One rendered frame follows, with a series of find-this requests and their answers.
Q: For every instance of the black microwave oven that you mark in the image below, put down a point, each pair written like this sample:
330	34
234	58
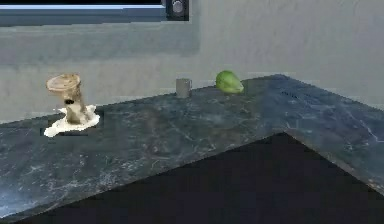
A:
100	15

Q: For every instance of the dark marble kitchen counter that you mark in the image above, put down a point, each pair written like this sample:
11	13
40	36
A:
186	133

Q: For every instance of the grey metal cup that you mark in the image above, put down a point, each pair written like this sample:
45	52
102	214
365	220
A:
183	88

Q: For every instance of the green pear-shaped fruit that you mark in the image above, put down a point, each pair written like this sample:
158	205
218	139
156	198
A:
227	82

